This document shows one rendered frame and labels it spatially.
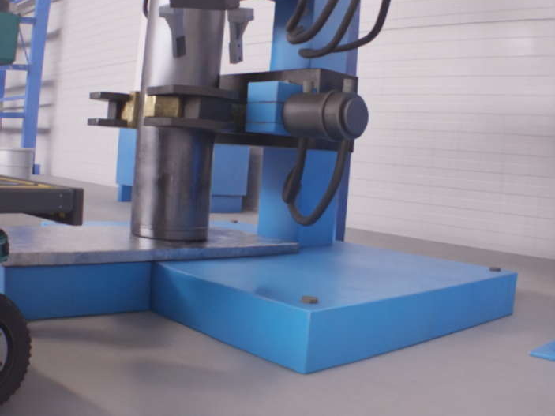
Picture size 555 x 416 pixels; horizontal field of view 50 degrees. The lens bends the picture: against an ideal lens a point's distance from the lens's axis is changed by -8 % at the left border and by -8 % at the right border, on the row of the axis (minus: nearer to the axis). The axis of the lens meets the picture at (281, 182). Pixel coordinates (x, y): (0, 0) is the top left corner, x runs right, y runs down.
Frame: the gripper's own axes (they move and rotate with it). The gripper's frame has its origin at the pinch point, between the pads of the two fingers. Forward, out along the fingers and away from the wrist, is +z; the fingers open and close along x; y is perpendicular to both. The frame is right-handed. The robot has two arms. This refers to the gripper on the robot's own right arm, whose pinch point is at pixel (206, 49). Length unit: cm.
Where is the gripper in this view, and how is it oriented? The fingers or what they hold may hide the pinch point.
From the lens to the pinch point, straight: 122.2
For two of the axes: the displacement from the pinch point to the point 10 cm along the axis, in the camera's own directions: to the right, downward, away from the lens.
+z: 0.3, 9.0, 4.4
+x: 8.7, 2.0, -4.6
